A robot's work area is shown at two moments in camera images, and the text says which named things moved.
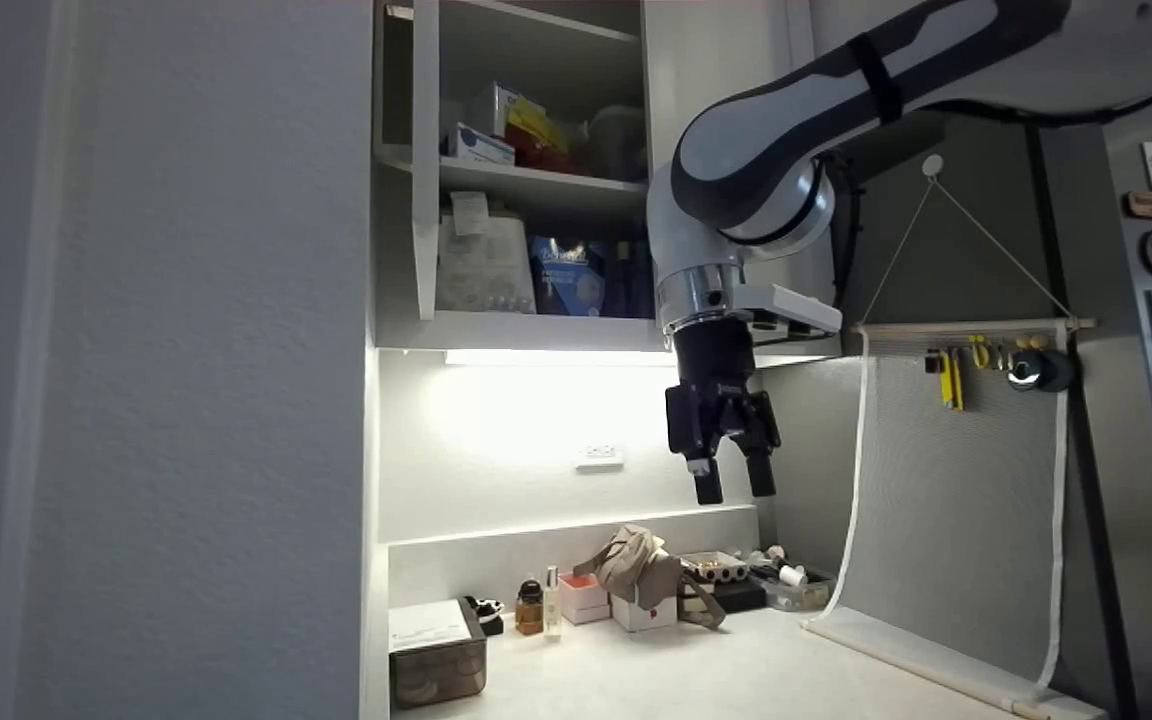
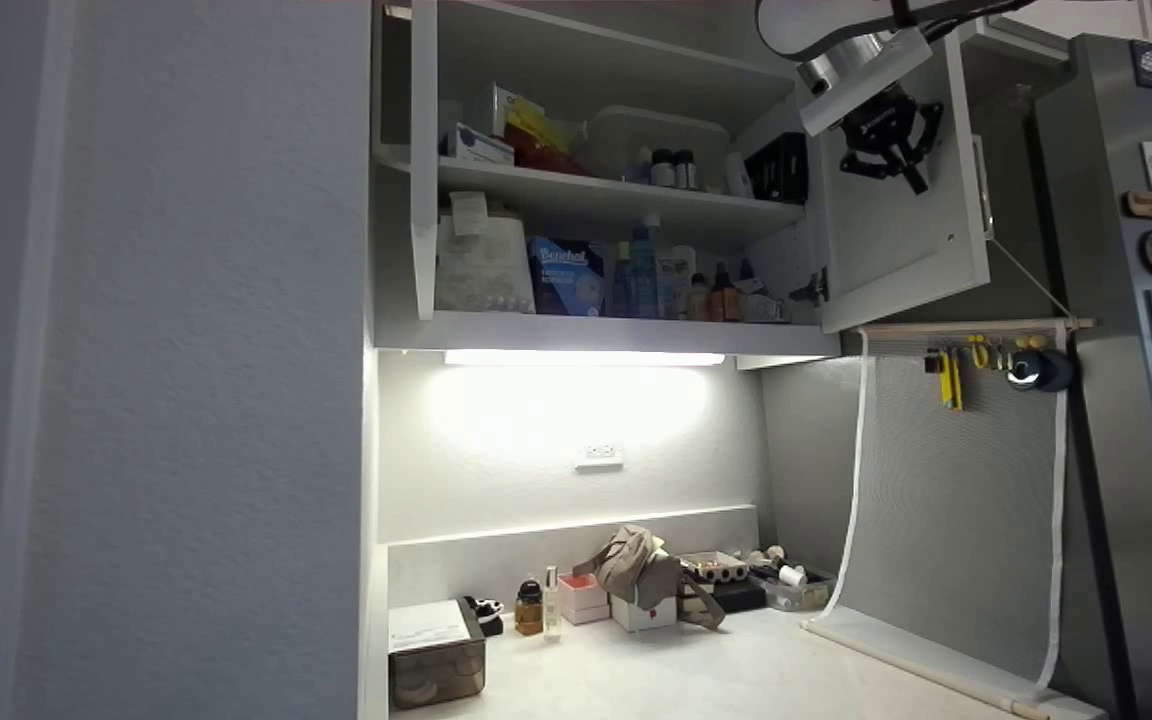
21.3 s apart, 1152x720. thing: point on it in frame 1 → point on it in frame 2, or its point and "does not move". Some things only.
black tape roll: [1039, 368] does not move
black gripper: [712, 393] → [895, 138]
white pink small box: [583, 596] does not move
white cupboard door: [695, 58] → [887, 244]
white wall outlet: [603, 457] does not move
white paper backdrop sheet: [952, 548] does not move
